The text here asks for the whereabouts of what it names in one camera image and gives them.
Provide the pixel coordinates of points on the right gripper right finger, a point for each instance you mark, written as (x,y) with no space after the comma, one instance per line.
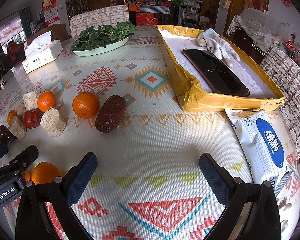
(263,220)

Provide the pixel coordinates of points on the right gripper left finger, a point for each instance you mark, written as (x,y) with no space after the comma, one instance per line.
(33,219)

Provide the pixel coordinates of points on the dark date edge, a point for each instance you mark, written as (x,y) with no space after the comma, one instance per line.
(5,135)

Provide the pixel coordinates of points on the beige sugarcane chunk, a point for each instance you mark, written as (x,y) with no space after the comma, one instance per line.
(31,99)
(17,128)
(53,123)

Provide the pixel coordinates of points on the red jujube fruit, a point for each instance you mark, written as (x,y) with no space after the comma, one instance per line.
(31,118)

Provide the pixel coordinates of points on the small orange mandarin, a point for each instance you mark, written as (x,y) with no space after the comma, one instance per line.
(11,115)

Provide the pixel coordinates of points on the beige sugarcane chunk front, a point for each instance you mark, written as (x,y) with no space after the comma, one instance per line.
(53,123)

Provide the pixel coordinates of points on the beige sugarcane chunk back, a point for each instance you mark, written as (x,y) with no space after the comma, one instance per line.
(31,99)

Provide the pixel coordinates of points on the large orange mandarin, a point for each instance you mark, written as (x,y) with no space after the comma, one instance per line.
(86,105)

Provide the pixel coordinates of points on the large brown date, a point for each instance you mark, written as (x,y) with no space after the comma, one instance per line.
(110,113)

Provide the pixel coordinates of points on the cleaning wipes pack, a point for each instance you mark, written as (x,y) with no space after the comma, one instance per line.
(264,152)

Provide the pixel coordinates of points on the white tissue box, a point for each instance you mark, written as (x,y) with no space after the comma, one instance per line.
(41,51)

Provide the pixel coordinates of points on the yellow taped cardboard tray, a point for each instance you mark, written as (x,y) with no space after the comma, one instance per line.
(192,91)

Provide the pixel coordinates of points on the patterned chair right side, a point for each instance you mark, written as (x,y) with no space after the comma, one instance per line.
(286,74)

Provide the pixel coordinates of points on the black smartphone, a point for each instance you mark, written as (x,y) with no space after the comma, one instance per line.
(217,74)

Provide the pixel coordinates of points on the brown chair back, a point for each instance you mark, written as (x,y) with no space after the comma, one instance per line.
(58,32)

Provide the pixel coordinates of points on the white oval plate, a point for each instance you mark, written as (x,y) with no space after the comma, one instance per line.
(102,49)

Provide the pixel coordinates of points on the green spinach leaves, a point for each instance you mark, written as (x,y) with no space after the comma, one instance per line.
(102,36)

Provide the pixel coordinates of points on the grey cloth glove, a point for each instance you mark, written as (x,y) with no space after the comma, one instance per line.
(209,40)

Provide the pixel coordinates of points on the white patterned chair back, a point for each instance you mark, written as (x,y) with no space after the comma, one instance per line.
(108,15)

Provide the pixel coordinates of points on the wall calendar red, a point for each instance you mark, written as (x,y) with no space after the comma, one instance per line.
(50,11)

